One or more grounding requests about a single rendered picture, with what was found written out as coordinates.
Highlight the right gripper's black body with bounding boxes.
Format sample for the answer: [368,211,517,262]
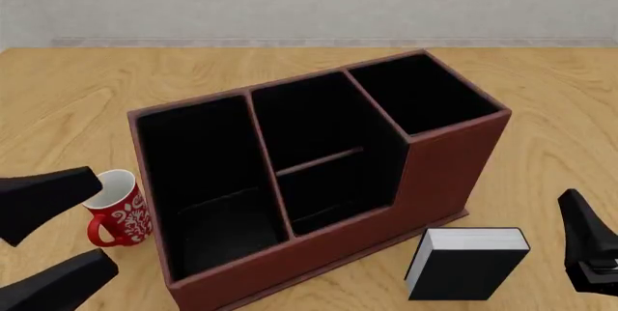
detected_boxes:
[565,256,618,295]

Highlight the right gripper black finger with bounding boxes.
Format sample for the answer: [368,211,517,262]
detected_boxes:
[557,187,618,273]

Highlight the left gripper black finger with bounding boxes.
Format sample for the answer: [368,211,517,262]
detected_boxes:
[0,166,104,248]
[0,247,120,311]

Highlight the black book white pages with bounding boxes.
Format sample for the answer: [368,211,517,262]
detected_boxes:
[404,227,531,302]

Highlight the red-brown desk caddy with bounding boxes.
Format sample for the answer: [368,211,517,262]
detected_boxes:
[126,47,513,309]

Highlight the red mug white pattern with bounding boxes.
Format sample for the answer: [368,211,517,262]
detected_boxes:
[81,168,156,249]

